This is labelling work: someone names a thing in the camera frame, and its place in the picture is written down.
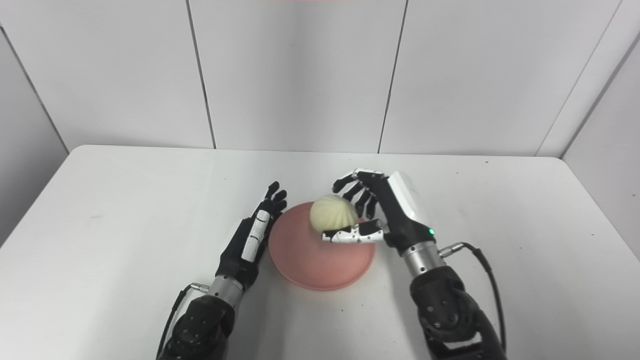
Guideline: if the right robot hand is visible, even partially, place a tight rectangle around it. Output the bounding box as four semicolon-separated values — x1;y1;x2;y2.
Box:
321;169;437;257

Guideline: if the pink round plate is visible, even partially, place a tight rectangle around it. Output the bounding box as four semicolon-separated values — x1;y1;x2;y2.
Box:
268;201;376;292

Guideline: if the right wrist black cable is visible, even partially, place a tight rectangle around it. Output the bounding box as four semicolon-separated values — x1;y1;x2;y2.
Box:
438;241;508;353

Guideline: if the cream steamed bun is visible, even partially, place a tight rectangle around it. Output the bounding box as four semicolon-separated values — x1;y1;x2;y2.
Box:
309;194;359;233

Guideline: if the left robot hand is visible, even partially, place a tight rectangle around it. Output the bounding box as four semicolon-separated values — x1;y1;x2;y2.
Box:
215;181;288;291

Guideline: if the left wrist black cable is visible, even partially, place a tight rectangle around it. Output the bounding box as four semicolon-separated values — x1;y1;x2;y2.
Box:
156;282;211;360

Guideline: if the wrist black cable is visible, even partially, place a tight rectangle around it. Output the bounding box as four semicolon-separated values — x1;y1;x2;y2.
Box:
156;282;211;360
438;241;508;353

